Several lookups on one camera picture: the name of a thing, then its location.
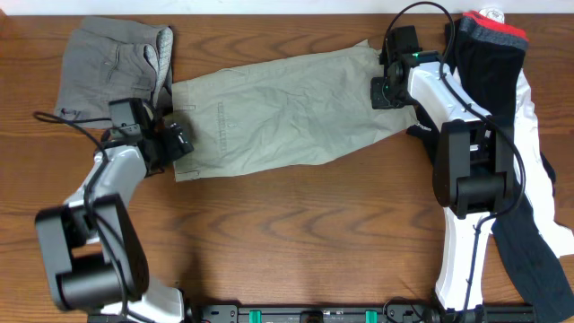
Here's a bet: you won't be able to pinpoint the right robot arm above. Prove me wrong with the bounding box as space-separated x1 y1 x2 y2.
370 26 516 319

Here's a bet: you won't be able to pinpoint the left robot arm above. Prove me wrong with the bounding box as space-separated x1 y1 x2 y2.
35 98 193 323

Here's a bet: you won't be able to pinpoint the dark navy garment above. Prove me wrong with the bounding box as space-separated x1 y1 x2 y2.
492 214 573 322

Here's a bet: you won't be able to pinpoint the black garment with logo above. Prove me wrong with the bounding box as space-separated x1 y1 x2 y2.
406 19 461 165

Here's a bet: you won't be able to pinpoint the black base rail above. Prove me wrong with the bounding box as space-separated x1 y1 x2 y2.
87 303 537 323

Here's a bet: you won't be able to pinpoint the khaki shorts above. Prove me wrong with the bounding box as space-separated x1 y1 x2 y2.
172 41 417 181

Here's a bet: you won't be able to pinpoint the folded grey shorts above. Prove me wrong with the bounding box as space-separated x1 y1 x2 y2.
54 17 174 129

